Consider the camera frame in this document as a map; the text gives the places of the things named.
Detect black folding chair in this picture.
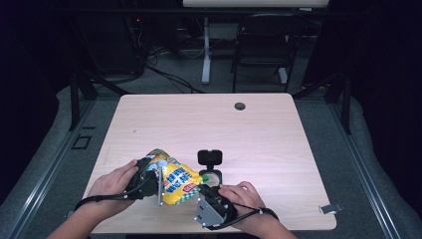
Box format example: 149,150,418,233
231,13,308,94

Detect right hand-held gripper cable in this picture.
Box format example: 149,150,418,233
202,202,280,232

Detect black floor cables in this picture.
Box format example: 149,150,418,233
145,64,205,95

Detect clear jar with black lid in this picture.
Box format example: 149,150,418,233
197,148,224,189

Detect hand-held gripper cable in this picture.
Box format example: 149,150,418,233
202,202,280,232
74,172,154,212

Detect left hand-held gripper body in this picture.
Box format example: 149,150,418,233
124,157,164,206

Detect person's right hand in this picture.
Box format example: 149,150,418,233
218,180,267,230

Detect aluminium floor rail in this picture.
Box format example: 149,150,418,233
327,103,402,239
3,99,98,239

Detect left hand-held gripper cable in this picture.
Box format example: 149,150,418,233
74,172,154,212

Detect black metal stand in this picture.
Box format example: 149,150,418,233
68,71,130,131
292,71,352,135

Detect person's left hand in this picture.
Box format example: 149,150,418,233
87,158,139,217

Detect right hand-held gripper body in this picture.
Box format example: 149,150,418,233
193,195,238,230

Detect black computer tower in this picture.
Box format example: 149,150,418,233
83,13,147,76

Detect yellow spouted pouch green cap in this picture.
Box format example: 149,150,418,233
145,147,211,206

